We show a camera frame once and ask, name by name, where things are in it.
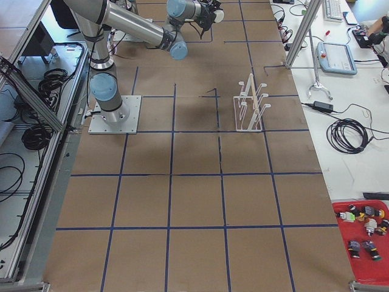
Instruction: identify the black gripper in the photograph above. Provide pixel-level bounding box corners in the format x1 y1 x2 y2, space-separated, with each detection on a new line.
199 0 222 24

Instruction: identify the coiled black cable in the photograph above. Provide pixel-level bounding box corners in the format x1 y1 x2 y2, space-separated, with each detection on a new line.
326 118 369 154

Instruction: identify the white wire cup rack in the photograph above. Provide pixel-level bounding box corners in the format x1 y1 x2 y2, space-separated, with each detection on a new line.
233 73 271 132

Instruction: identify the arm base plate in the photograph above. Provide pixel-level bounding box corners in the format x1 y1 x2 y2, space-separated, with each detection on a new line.
88 96 142 134

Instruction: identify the pale green plastic cup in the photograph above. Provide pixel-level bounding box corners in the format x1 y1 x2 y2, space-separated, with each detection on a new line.
214 9 224 23

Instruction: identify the white keyboard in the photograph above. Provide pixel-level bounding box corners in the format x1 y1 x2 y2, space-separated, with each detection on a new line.
322 0 343 23

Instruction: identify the black power adapter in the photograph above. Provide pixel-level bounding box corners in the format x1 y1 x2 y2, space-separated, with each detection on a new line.
312 101 334 113

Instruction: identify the red parts tray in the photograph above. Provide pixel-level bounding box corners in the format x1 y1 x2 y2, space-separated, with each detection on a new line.
332 200 388 286

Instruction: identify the aluminium frame post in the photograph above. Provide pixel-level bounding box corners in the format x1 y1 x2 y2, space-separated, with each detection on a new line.
284 0 322 69

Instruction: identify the teach pendant tablet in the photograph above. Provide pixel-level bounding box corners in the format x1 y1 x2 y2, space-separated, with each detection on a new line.
316 42 357 75

